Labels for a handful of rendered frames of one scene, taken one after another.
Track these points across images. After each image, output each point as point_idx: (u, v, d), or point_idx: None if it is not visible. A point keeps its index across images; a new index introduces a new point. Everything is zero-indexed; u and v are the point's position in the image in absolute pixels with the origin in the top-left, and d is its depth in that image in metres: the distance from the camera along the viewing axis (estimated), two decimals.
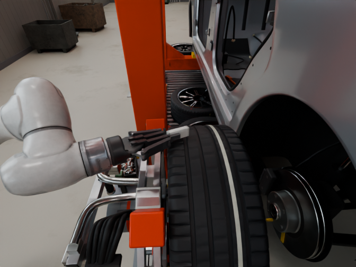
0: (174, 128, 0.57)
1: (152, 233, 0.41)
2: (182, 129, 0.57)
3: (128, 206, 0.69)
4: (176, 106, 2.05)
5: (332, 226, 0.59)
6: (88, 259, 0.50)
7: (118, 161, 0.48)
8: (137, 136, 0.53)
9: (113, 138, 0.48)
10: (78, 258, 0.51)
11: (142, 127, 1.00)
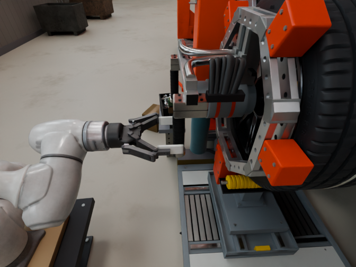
0: (167, 116, 0.62)
1: (316, 14, 0.36)
2: (174, 146, 0.51)
3: None
4: None
5: None
6: (212, 87, 0.45)
7: (113, 146, 0.55)
8: (136, 125, 0.58)
9: (113, 125, 0.54)
10: (197, 91, 0.46)
11: (204, 39, 0.95)
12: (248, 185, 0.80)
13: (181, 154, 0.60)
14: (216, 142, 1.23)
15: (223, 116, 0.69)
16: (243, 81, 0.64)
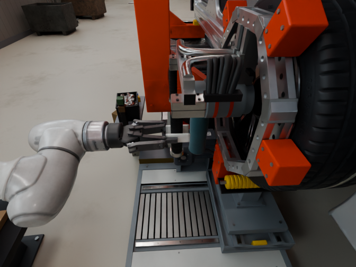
0: None
1: (313, 13, 0.36)
2: (181, 134, 0.55)
3: None
4: None
5: None
6: (209, 87, 0.45)
7: (113, 146, 0.55)
8: (137, 127, 0.57)
9: (113, 125, 0.54)
10: (194, 91, 0.46)
11: (144, 38, 0.95)
12: (246, 185, 0.80)
13: (179, 154, 0.60)
14: None
15: (221, 116, 0.69)
16: (241, 81, 0.64)
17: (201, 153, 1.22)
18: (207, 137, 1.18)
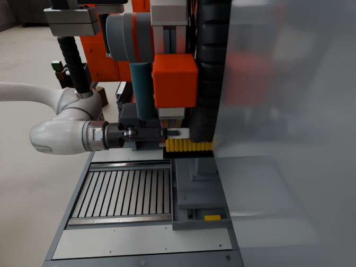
0: (175, 128, 0.58)
1: None
2: (181, 128, 0.57)
3: (134, 14, 0.54)
4: None
5: None
6: None
7: (111, 138, 0.53)
8: None
9: (115, 122, 0.57)
10: None
11: None
12: (187, 147, 0.70)
13: (83, 94, 0.50)
14: None
15: (147, 58, 0.59)
16: None
17: (151, 126, 1.12)
18: (156, 108, 1.08)
